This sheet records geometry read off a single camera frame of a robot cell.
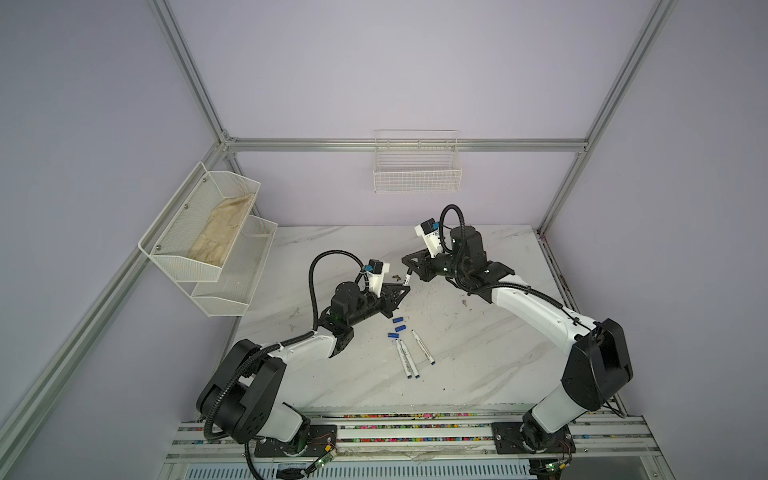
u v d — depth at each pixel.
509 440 0.73
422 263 0.69
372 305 0.73
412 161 0.96
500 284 0.57
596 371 0.44
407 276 0.78
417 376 0.84
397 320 0.96
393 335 0.92
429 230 0.70
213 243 0.77
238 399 0.43
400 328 0.93
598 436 0.76
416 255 0.75
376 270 0.72
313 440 0.72
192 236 0.78
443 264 0.70
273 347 0.49
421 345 0.89
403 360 0.86
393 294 0.72
